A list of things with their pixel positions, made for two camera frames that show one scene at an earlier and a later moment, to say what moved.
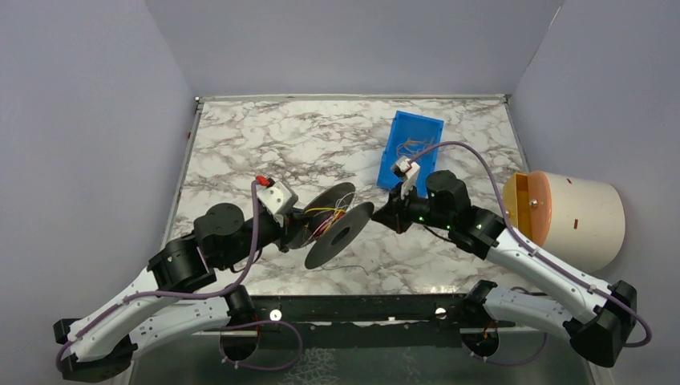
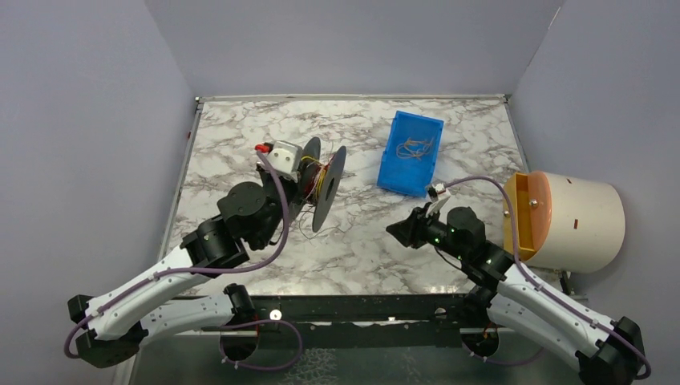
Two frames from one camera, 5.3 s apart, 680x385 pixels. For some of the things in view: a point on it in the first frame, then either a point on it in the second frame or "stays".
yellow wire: [337, 211] → [323, 172]
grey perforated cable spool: [331, 224] → [321, 180]
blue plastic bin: [409, 135] stays
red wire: [329, 221] → [314, 177]
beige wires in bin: [412, 146] stays
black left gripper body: [293, 230] → [300, 177]
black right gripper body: [393, 213] → [421, 224]
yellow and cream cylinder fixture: [580, 221] stays
